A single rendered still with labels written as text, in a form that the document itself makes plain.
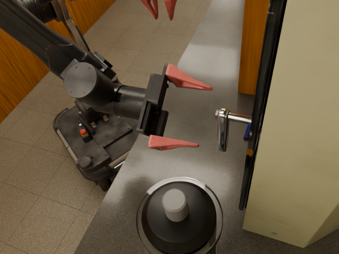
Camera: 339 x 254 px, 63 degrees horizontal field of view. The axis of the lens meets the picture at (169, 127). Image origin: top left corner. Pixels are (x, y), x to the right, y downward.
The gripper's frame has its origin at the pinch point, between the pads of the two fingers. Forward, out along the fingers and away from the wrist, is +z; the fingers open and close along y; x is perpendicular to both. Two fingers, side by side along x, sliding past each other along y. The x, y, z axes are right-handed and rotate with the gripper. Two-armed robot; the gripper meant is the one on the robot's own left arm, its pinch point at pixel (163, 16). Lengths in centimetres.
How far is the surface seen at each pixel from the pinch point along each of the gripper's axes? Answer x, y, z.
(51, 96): 50, -140, 109
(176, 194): -54, 25, -11
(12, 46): 60, -163, 69
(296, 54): -46, 34, -25
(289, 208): -46, 38, 2
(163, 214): -56, 23, -8
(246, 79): -8.8, 25.3, 11.2
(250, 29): -8.9, 25.1, -3.3
